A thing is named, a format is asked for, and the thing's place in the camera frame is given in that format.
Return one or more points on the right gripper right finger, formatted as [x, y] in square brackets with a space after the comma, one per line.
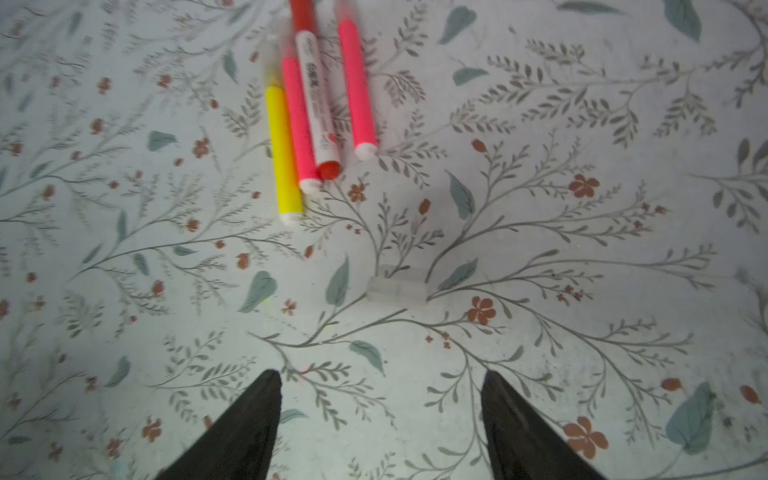
[520, 444]

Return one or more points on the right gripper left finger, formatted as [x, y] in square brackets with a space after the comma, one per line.
[240, 443]

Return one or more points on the yellow highlighter pen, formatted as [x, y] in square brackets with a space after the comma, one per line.
[288, 193]

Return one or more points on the pink highlighter pen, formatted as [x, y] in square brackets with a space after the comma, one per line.
[308, 177]
[359, 104]

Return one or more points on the white whiteboard marker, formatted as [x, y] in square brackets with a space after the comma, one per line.
[324, 141]

